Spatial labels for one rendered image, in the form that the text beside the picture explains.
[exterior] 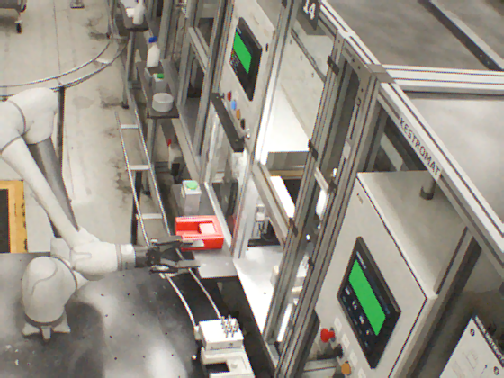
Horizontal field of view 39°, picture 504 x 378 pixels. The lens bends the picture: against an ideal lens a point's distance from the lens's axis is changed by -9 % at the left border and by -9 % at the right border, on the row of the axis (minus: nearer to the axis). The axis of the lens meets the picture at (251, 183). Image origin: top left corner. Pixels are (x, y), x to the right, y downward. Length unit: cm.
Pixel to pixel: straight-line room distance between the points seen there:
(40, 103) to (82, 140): 239
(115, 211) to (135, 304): 154
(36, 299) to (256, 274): 82
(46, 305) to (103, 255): 40
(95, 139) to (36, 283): 244
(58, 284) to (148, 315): 42
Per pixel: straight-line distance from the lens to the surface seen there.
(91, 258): 236
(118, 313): 284
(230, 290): 344
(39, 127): 254
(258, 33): 243
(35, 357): 269
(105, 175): 462
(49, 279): 260
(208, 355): 248
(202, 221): 285
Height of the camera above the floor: 277
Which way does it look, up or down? 36 degrees down
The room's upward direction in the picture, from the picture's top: 12 degrees clockwise
